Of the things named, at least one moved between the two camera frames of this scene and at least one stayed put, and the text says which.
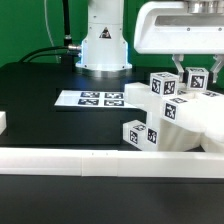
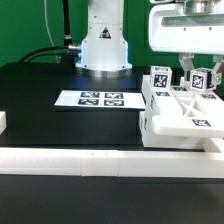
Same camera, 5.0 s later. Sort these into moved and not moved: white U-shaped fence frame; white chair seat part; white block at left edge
Moved: white chair seat part
Not moved: white U-shaped fence frame; white block at left edge
